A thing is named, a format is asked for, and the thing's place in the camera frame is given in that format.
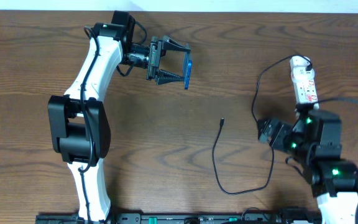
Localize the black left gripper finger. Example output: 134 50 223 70
155 70 184 85
162 35 191 52

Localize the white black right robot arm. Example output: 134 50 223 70
257 110 358 223

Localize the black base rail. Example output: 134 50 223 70
35 207 323 224

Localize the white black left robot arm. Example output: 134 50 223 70
48 11 192 223

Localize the white USB charger plug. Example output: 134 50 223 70
290 55 315 83

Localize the white power strip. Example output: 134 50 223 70
291 75 319 110

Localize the blue Galaxy smartphone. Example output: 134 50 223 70
183 52 193 90

